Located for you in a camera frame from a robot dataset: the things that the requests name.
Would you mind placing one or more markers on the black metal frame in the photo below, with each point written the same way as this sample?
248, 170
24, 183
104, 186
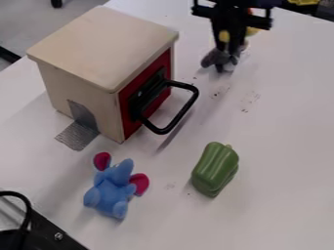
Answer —
39, 232

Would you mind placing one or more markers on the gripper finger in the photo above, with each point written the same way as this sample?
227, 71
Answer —
237, 35
217, 32

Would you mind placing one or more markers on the green toy pepper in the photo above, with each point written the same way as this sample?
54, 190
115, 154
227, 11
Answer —
215, 169

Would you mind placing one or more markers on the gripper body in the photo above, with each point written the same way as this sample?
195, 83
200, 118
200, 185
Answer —
230, 13

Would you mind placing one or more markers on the blue plush elephant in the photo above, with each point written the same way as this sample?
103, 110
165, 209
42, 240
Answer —
115, 187

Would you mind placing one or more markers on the yellow and grey plush toy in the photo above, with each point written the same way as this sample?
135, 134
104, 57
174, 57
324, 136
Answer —
215, 57

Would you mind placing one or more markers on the wooden cabinet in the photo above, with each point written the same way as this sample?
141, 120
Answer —
93, 62

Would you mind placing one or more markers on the grey mesh tape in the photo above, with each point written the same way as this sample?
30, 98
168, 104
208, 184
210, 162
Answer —
78, 128

